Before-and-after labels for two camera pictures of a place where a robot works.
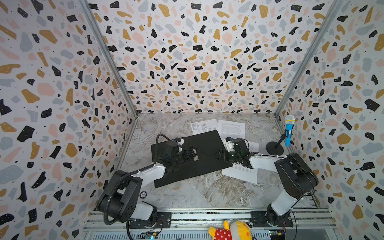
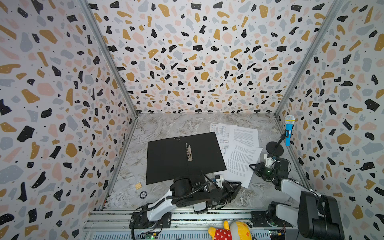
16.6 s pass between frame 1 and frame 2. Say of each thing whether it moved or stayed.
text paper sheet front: moved
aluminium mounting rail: stayed
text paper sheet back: moved
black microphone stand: stayed
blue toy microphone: stayed
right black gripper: moved
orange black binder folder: stayed
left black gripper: moved
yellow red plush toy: stayed
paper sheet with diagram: moved
